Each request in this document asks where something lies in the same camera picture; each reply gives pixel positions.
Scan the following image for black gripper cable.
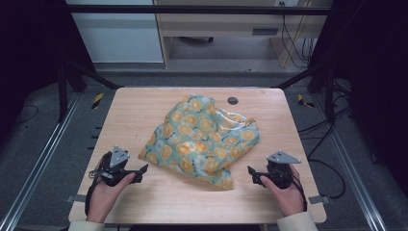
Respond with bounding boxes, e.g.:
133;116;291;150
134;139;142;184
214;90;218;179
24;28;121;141
278;168;309;213
84;151;113;217

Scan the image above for thin black floor cable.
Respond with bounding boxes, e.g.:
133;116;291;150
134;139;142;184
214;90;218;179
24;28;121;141
14;103;40;125

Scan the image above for white cabinet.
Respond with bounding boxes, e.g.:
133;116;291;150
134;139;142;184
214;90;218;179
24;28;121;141
65;0;165;64

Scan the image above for grey desk label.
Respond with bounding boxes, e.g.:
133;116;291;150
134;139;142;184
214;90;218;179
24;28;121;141
251;27;280;36

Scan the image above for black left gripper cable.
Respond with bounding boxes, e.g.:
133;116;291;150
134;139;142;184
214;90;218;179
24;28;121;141
84;151;113;217

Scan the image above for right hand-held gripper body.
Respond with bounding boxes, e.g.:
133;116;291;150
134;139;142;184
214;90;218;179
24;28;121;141
265;150;302;191

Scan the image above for black metal frame leg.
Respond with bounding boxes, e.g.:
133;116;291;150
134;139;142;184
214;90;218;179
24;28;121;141
271;62;339;125
57;61;124;123

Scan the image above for teal orange-patterned cloth bag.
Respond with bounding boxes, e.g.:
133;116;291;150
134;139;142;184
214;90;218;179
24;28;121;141
138;93;262;191

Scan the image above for person's left hand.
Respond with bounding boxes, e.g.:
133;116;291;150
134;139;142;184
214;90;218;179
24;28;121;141
86;172;137;224

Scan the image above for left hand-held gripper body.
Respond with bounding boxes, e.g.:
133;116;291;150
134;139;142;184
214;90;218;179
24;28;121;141
100;145;137;188

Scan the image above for black horizontal frame bar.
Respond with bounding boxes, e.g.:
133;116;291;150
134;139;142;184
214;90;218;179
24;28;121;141
64;4;332;16

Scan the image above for person's right hand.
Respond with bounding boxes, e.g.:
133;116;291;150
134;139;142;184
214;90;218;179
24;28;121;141
259;165;306;218

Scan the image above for hanging black desk cables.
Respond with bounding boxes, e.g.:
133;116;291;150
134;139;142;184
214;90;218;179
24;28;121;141
280;13;318;68

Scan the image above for thick black floor cable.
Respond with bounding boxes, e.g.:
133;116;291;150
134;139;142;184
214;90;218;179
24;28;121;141
297;105;353;200

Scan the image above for grey tape strip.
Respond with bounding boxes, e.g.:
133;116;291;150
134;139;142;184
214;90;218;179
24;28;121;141
308;194;331;205
64;193;89;204

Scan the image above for light wooden desk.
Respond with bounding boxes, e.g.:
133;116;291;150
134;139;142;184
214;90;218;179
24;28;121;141
153;0;333;69

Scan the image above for aluminium floor rail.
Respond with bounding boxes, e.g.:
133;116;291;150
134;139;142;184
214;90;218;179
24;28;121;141
311;93;388;231
0;91;82;231

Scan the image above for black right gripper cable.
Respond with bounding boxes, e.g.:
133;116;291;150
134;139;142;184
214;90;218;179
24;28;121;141
278;168;309;213

